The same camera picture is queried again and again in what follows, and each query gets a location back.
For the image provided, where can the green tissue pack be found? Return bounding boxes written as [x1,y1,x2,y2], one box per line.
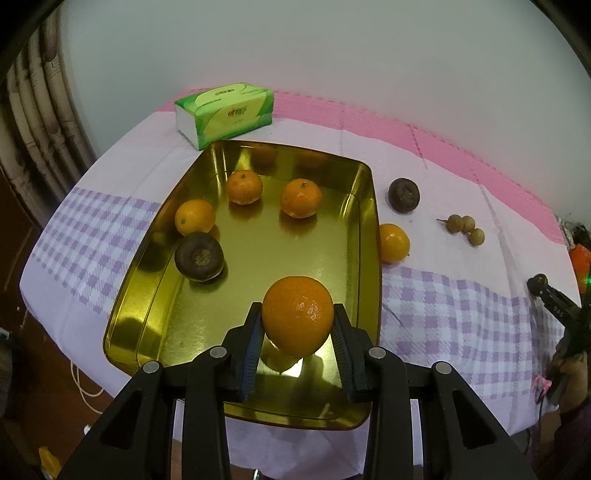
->
[174,82,274,151]

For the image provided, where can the purple checked white tablecloth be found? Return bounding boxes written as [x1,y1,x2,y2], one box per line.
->
[19,108,583,480]

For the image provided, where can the person's right hand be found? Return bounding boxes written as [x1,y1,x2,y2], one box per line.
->
[549,344,591,416]

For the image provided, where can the orange mandarin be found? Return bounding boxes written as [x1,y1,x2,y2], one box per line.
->
[226,170,264,206]
[281,178,323,219]
[379,224,411,264]
[174,199,216,237]
[261,275,334,356]

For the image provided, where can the orange plastic bag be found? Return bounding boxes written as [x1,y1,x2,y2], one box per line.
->
[569,244,591,296]

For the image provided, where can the gold metal tin box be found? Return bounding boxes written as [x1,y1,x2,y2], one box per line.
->
[102,141,383,431]

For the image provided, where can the dark brown mangosteen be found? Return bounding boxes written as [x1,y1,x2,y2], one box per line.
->
[174,232,225,280]
[388,178,421,213]

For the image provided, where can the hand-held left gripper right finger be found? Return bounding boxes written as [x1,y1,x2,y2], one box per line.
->
[331,304,539,480]

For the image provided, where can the beige patterned curtain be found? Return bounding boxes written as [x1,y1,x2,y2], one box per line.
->
[0,18,98,204]

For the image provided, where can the white cable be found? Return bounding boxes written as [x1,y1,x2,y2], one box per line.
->
[69,360,107,416]

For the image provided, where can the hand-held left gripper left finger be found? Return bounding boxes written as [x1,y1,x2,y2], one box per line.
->
[58,302,265,480]

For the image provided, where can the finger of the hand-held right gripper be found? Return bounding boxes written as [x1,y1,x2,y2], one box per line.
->
[527,273,583,324]

